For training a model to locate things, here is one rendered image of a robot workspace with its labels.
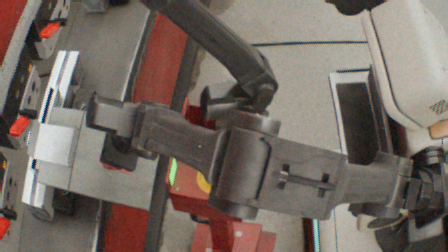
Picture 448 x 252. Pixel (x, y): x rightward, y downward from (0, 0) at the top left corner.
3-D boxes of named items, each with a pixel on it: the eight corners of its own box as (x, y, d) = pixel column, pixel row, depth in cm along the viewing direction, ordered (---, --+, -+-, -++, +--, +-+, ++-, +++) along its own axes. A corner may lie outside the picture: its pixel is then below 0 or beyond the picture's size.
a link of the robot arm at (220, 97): (276, 87, 140) (263, 55, 145) (216, 91, 137) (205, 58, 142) (265, 129, 149) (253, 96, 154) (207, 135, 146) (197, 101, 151)
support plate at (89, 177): (149, 211, 135) (148, 209, 134) (37, 183, 138) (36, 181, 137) (165, 124, 143) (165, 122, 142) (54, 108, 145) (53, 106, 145)
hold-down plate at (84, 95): (73, 216, 146) (70, 212, 144) (54, 211, 147) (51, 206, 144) (98, 96, 159) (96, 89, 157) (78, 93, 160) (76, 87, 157)
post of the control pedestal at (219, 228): (230, 251, 220) (225, 191, 172) (213, 248, 221) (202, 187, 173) (234, 237, 223) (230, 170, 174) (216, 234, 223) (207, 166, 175)
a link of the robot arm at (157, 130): (268, 222, 79) (294, 124, 79) (220, 214, 77) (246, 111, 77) (157, 163, 119) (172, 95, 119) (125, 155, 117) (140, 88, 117)
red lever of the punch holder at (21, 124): (19, 130, 107) (37, 108, 115) (3, 127, 107) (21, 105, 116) (20, 139, 107) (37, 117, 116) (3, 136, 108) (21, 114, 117)
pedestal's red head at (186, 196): (241, 223, 168) (241, 196, 152) (173, 210, 170) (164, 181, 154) (259, 145, 177) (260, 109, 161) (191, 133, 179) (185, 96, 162)
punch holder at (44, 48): (49, 63, 129) (35, 19, 114) (19, 61, 130) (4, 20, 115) (72, 3, 136) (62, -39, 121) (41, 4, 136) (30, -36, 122)
